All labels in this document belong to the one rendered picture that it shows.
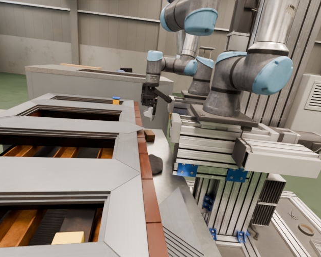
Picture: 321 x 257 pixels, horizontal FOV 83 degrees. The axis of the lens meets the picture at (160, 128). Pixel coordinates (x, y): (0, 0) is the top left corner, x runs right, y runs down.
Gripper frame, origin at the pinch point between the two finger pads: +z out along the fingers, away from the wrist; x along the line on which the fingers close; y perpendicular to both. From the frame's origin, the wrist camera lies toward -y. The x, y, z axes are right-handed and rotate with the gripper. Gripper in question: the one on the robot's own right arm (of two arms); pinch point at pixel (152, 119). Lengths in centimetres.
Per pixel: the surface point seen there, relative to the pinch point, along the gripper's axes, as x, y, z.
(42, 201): 54, 36, 7
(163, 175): 21.5, -4.7, 22.0
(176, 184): 28.5, -9.5, 22.0
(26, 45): -882, 443, -38
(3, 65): -905, 558, 59
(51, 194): 52, 34, 6
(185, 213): 50, -6, 18
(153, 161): 12.9, -0.3, 19.3
